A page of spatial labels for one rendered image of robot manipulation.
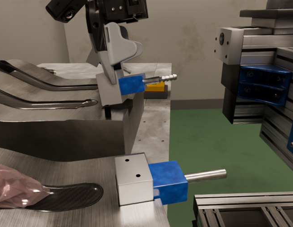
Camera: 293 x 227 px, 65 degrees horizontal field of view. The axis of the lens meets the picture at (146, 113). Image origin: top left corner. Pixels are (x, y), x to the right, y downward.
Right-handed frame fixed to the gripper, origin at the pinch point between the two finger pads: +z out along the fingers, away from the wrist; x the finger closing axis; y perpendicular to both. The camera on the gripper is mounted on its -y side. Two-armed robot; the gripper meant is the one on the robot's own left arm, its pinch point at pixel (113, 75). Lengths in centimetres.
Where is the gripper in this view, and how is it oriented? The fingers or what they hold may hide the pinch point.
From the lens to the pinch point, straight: 41.1
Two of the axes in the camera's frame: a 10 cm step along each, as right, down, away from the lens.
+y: 9.8, -1.1, -1.5
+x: 1.2, -2.7, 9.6
